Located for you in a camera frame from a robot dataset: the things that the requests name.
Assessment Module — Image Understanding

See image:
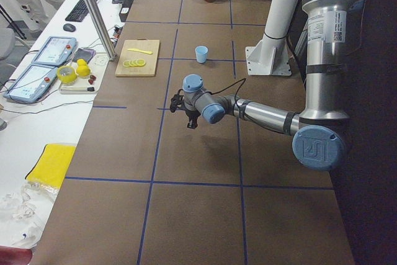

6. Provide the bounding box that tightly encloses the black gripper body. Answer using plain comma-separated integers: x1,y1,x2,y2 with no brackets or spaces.
185,107,200,119

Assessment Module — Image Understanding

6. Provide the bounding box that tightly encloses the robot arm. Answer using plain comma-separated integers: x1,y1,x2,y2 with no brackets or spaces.
170,0,357,171

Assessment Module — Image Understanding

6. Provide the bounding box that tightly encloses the light blue cup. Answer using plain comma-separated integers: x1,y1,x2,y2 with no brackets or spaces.
195,45,208,63

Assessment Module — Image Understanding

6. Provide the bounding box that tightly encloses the lemon slice top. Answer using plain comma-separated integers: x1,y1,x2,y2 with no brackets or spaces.
136,59,146,67

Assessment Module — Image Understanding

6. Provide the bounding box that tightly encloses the bamboo cutting board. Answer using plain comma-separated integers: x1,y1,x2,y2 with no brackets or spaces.
115,40,160,77

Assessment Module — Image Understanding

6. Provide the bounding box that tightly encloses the yellow plastic knife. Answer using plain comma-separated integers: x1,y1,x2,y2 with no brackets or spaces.
127,48,153,55

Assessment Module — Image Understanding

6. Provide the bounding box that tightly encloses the white tray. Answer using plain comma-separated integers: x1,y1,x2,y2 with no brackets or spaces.
58,52,110,95

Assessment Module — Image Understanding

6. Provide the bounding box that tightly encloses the yellow lemon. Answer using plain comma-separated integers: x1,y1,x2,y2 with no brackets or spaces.
76,58,87,66
76,66,91,77

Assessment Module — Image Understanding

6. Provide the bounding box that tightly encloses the yellow tape roll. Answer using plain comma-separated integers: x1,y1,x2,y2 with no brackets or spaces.
56,66,77,84

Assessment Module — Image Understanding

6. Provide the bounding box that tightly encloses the yellow cloth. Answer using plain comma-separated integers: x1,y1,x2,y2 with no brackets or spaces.
25,143,76,189

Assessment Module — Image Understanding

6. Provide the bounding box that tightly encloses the upper teach pendant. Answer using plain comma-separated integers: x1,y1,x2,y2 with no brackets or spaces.
32,36,77,66

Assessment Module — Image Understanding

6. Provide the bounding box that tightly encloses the teach pendant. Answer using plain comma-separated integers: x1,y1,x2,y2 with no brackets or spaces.
32,36,77,66
3,64,58,104

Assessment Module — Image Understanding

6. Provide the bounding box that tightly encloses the black computer mouse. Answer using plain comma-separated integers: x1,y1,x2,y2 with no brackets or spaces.
63,23,76,32

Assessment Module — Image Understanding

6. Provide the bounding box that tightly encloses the black keyboard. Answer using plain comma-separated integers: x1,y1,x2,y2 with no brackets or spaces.
65,0,89,22

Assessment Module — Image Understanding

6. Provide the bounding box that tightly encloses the lower teach pendant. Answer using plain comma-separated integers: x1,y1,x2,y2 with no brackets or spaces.
3,64,58,104

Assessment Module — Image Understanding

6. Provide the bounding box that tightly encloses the clear plastic bag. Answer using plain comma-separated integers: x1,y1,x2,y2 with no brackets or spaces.
1,182,59,249

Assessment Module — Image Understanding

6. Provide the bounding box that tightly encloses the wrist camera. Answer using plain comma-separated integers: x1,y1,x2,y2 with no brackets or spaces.
169,89,185,113

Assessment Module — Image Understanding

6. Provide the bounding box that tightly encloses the black camera cable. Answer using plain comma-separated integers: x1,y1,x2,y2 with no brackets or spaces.
210,78,248,114

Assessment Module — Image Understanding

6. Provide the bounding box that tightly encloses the white camera mast base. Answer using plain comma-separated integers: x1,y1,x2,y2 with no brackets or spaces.
245,0,300,76

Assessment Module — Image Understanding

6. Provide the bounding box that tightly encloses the aluminium frame post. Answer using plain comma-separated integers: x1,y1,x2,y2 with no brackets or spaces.
84,0,117,61

